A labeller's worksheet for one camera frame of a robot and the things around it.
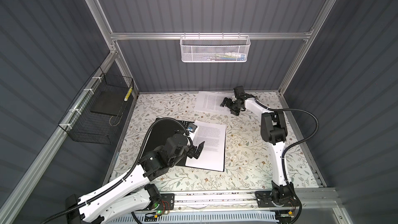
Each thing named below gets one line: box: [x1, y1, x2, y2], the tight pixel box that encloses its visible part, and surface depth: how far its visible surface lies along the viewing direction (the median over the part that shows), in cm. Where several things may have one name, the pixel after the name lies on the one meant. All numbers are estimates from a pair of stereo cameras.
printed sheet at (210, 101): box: [194, 91, 235, 115], surface depth 118 cm
